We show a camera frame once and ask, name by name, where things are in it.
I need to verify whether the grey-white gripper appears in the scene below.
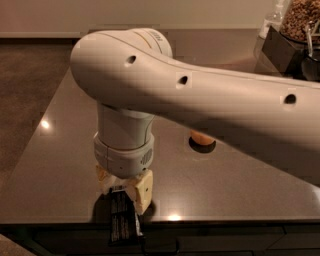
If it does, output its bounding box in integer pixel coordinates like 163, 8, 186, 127
94, 135, 154, 215

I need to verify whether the black rxbar chocolate wrapper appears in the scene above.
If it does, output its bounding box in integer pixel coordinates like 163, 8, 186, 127
109, 189, 142, 246

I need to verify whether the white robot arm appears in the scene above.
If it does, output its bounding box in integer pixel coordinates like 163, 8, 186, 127
71, 28, 320, 217

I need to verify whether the orange ball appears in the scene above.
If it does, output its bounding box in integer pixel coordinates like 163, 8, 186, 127
190, 130, 214, 146

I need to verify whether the black box holder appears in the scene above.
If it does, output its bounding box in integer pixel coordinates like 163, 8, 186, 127
262, 27, 305, 79

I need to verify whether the clear plastic bottle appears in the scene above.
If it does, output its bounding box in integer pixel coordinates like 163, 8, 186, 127
258, 0, 286, 39

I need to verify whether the glass jar of granola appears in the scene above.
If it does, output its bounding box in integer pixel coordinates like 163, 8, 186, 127
280, 0, 320, 43

